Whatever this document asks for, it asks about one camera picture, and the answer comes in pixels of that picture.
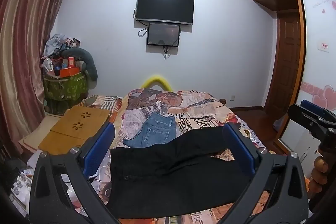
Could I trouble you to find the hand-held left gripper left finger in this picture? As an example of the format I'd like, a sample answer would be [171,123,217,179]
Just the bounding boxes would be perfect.
[29,123,124,224]

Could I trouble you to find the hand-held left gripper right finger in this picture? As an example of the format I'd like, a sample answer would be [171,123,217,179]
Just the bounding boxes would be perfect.
[218,123,309,224]

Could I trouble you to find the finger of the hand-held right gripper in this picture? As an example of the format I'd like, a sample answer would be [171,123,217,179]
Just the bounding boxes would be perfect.
[301,100,336,122]
[287,104,332,138]

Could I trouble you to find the black pants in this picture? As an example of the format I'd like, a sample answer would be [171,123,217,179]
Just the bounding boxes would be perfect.
[106,126,252,220]

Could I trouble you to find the person's right hand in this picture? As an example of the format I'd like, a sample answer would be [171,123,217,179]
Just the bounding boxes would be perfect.
[308,155,329,194]

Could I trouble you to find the wooden lap desk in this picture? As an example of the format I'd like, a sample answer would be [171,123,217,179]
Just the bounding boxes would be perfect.
[38,105,112,156]

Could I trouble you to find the newspaper print bedspread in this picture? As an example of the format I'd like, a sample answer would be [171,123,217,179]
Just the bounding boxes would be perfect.
[79,89,276,224]

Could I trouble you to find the blue jeans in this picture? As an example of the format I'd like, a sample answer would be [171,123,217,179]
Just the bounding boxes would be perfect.
[123,112,177,148]

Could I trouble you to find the beige board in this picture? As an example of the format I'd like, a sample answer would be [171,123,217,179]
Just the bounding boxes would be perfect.
[19,114,54,154]

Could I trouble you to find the green patterned laundry basket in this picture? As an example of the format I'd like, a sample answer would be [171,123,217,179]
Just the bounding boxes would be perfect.
[43,72,89,102]

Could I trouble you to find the orange box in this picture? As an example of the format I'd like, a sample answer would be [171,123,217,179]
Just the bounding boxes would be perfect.
[59,67,80,77]

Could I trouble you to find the grey plush pillow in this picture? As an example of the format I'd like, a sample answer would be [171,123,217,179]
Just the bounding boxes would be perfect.
[61,48,98,81]

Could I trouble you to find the yellow curved object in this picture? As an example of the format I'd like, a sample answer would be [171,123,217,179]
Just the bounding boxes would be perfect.
[140,74,172,90]

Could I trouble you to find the pile of clothes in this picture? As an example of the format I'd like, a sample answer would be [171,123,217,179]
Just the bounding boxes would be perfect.
[43,34,82,56]

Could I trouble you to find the striped red curtain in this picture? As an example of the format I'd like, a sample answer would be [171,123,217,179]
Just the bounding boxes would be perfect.
[0,0,75,153]

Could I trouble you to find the small black wall monitor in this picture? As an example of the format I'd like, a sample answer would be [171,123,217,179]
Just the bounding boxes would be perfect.
[147,22,180,46]

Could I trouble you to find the black wall television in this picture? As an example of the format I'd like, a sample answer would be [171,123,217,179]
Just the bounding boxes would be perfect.
[135,0,195,25]

